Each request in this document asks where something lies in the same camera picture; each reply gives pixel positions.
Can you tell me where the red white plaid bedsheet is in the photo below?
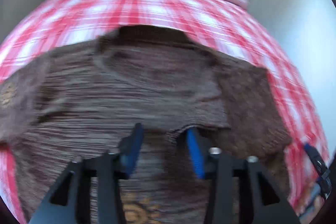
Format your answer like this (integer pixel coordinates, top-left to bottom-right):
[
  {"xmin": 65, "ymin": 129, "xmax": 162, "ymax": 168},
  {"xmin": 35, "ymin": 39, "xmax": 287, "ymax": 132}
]
[{"xmin": 0, "ymin": 0, "xmax": 330, "ymax": 224}]

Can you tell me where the brown knit sun-pattern sweater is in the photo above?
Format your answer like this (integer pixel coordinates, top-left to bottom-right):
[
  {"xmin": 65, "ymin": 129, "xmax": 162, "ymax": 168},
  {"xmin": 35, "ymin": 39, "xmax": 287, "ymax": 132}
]
[{"xmin": 1, "ymin": 26, "xmax": 291, "ymax": 223}]

